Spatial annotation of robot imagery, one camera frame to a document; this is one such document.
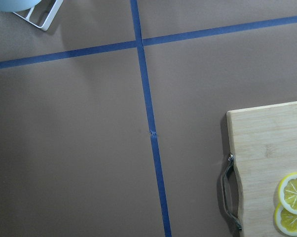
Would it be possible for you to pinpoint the lower lemon slice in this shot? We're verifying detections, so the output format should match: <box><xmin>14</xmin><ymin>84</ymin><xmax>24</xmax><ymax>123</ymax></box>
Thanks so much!
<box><xmin>274</xmin><ymin>204</ymin><xmax>297</xmax><ymax>237</ymax></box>

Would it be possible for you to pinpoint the white wire rack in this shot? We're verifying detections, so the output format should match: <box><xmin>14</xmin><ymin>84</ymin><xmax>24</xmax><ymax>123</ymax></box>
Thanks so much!
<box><xmin>13</xmin><ymin>0</ymin><xmax>63</xmax><ymax>31</ymax></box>

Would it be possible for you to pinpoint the metal cutting board handle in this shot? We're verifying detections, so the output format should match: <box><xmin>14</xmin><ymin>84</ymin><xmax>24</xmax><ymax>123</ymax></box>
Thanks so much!
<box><xmin>221</xmin><ymin>153</ymin><xmax>242</xmax><ymax>231</ymax></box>

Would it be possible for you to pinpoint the bamboo cutting board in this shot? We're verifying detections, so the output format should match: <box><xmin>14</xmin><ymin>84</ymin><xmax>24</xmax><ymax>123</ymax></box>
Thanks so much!
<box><xmin>226</xmin><ymin>101</ymin><xmax>297</xmax><ymax>237</ymax></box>

